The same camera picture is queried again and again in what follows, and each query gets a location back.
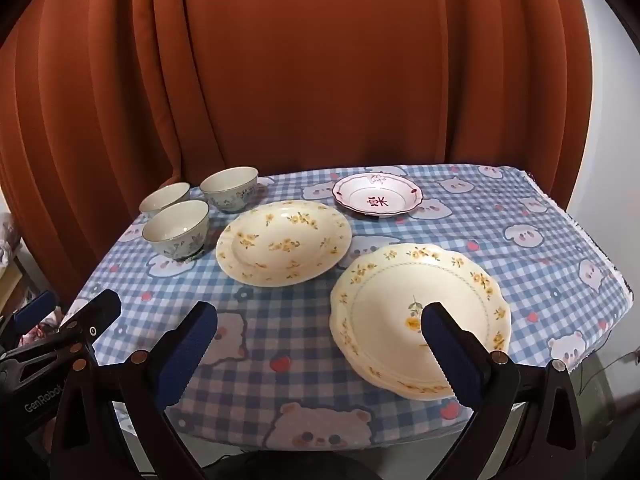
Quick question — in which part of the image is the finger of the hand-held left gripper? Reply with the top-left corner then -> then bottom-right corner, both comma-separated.
0,289 -> 123,387
0,290 -> 57,347

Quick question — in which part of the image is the floral celadon bowl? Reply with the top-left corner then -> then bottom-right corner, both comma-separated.
138,182 -> 192,218
142,200 -> 210,261
200,166 -> 259,213

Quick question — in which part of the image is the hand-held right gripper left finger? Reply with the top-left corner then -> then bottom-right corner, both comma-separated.
50,301 -> 219,480

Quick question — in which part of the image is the red rimmed white plate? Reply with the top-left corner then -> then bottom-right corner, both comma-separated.
332,172 -> 426,219

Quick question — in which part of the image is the rust orange curtain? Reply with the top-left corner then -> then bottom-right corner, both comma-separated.
0,0 -> 598,301

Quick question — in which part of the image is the pink white fabric item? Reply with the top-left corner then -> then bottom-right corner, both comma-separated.
0,212 -> 23,273

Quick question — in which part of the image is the round yellow floral plate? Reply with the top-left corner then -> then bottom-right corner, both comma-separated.
216,200 -> 352,288

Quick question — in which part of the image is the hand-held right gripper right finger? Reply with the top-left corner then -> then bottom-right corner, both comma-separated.
420,301 -> 590,480

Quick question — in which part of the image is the scalloped yellow floral plate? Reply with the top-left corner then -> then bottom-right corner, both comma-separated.
329,242 -> 512,402

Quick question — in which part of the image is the blue checkered bear tablecloth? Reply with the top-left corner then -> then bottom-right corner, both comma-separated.
60,162 -> 636,448

